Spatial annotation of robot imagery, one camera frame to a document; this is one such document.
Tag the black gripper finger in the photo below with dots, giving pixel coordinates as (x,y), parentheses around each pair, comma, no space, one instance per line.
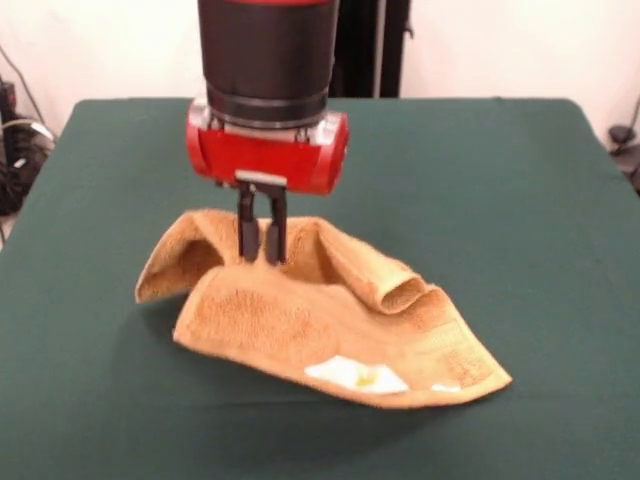
(248,240)
(276,245)

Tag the dark green table cloth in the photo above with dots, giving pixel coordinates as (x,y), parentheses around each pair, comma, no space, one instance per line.
(450,200)

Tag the black box with red mark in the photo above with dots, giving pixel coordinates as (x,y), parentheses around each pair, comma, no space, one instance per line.
(7,95)

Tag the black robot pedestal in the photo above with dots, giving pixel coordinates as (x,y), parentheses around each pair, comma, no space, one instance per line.
(360,50)

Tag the tan terry towel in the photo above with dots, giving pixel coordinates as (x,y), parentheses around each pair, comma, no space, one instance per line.
(300,320)

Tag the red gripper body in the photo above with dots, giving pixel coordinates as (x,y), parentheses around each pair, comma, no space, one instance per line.
(260,160)

